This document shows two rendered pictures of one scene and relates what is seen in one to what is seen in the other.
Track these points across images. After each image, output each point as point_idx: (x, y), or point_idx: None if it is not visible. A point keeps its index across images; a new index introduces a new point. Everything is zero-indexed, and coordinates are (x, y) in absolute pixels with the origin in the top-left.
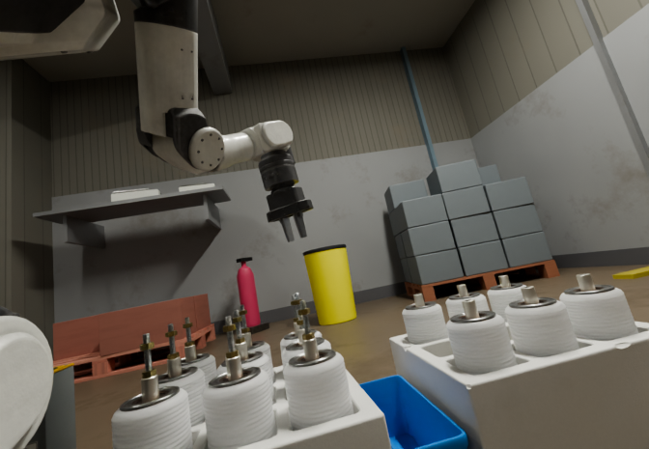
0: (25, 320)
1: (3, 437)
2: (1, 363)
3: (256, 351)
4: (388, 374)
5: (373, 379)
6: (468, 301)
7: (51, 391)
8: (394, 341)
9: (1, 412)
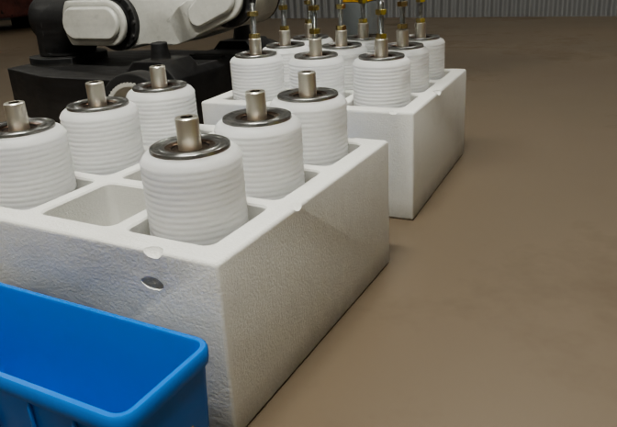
0: None
1: (213, 11)
2: None
3: (348, 46)
4: (615, 322)
5: (602, 296)
6: (153, 65)
7: (343, 13)
8: (357, 138)
9: (211, 3)
